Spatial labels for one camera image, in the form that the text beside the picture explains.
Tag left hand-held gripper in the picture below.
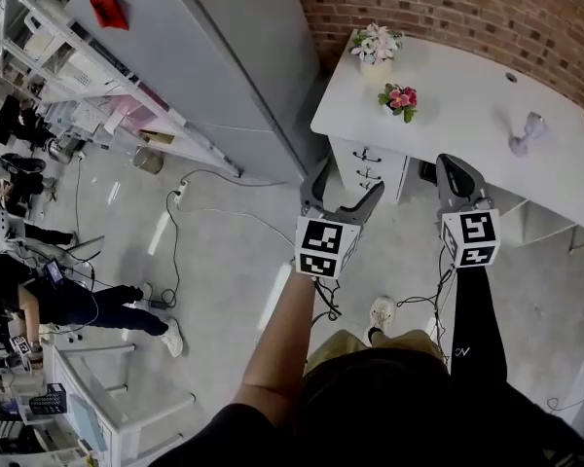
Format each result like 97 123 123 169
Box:
294 156 387 281

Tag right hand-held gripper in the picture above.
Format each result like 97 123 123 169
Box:
434 153 502 270

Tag person's right forearm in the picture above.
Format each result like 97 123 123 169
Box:
449 264 510 386

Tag person's left forearm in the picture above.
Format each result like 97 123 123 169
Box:
233 269 317 427

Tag white desk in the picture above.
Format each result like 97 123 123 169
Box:
310 29 584 252

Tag person's white right shoe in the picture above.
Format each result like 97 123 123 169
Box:
367 296 397 344

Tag person's khaki shorts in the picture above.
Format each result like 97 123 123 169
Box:
304 328 447 377

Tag pink white flower pot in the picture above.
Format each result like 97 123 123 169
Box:
349 22 404 85

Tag cardboard box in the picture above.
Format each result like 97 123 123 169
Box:
138 128 177 147

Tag grey refrigerator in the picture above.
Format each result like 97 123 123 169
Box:
65 0 332 187

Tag metal waste bin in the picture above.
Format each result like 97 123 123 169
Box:
133 146 164 176

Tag person's black shirt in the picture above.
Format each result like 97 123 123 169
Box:
148 347 584 467

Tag pink storage box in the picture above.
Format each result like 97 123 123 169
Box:
104 93 143 126

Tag white metal shelving rack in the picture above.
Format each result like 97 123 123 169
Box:
0 0 242 179

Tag red paper decoration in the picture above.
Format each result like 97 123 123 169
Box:
88 0 130 31

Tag white table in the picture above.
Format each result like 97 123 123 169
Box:
41 341 197 467

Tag teal box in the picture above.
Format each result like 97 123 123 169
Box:
67 394 109 454

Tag black mesh basket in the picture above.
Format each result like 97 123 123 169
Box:
28 382 68 416

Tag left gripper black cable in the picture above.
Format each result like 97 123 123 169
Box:
312 276 345 321

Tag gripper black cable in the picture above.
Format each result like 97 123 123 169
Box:
312 276 345 321
395 259 457 359

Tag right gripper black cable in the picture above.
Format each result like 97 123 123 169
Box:
395 259 457 359

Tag black floor cable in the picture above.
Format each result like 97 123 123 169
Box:
148 190 189 310

